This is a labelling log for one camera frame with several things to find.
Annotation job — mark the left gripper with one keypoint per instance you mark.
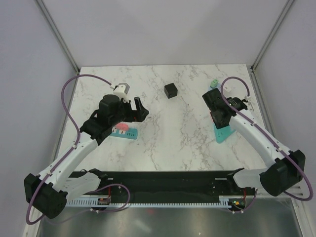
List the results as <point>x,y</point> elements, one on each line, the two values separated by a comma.
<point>138,115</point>

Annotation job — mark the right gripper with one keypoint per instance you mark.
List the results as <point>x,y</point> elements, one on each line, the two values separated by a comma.
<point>218,125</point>

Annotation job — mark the pink plug adapter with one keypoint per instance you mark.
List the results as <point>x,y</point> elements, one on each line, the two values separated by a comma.
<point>122,126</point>

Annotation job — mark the teal square adapter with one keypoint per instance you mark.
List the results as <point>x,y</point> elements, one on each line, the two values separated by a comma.
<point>132,133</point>

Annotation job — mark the white cube adapter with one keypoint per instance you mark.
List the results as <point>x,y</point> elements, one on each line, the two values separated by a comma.
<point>227,89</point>

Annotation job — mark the green plug adapter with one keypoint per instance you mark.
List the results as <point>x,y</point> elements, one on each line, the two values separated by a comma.
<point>215,84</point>

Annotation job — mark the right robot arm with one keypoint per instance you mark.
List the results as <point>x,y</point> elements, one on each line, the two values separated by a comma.
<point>283,166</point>

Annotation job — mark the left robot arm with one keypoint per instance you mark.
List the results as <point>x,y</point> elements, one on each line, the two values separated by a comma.
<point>51,189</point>

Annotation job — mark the teal triangular power strip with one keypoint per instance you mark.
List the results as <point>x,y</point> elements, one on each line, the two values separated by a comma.
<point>222,134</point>

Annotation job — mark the black cube socket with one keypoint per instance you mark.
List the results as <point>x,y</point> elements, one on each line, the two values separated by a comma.
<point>170,90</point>

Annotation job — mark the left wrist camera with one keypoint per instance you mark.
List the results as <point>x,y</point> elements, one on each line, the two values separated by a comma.
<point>121,91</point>

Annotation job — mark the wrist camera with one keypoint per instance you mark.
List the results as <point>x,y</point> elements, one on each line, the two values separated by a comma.
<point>248,101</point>
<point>121,91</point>

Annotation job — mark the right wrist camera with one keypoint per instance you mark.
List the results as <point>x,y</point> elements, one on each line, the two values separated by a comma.
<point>248,101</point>

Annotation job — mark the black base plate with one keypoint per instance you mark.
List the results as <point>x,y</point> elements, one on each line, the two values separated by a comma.
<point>174,186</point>

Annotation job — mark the white cable duct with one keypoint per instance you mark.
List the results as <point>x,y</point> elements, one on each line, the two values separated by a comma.
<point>102,202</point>

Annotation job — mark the right aluminium frame post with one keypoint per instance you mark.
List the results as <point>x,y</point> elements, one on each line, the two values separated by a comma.
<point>272,33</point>

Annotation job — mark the aluminium frame post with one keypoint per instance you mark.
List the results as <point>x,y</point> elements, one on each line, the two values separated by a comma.
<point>272,33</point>
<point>58,36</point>

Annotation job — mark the left aluminium frame post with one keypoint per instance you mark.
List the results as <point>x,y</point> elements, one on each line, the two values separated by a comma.
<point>58,36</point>

